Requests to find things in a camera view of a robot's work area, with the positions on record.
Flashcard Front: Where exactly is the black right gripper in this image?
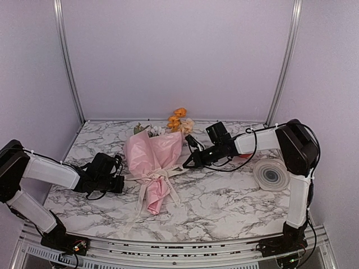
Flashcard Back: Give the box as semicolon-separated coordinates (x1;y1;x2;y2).
183;142;224;168

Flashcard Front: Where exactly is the cream ribbon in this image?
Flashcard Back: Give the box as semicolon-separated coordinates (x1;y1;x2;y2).
122;165;188;234

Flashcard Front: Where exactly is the peach flower long green stem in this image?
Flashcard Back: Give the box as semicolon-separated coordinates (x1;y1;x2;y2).
179;118;195;135

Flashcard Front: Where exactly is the orange flower stem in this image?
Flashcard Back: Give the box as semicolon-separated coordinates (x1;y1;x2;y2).
167;108;187;132

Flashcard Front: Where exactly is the pink wrapping paper sheet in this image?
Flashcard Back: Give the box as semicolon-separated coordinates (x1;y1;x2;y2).
123;130;185;216

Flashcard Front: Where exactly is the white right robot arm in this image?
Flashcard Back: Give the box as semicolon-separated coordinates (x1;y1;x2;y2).
183;119;321;229

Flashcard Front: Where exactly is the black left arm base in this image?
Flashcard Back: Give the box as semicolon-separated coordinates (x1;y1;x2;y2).
40;219;90;256

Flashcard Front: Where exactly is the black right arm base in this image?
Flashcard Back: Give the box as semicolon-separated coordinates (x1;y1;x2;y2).
256;221;308;257

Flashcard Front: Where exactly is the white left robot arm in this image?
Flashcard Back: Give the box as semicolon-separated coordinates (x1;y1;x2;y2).
1;140;124;249

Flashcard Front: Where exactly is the orange bowl white inside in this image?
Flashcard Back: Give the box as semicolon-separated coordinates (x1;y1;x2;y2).
238;153;252;158

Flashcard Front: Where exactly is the grey swirl ceramic plate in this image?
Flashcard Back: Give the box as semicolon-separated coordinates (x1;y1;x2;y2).
253;159;289;192

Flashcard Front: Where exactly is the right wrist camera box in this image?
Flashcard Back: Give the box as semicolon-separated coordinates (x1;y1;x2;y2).
206;122;231;145

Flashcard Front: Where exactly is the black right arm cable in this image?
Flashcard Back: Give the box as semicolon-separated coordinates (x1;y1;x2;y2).
185;127;320;173

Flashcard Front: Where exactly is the aluminium front rail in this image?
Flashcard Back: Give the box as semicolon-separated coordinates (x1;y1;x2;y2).
10;223;338;268

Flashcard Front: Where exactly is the aluminium frame right post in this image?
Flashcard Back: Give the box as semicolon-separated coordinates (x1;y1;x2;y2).
265;0;303;126

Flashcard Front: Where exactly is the aluminium frame post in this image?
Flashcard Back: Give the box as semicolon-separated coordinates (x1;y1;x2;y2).
265;0;303;126
53;0;86;125

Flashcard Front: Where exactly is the aluminium frame left post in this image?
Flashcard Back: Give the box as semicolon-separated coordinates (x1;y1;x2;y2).
53;0;86;125

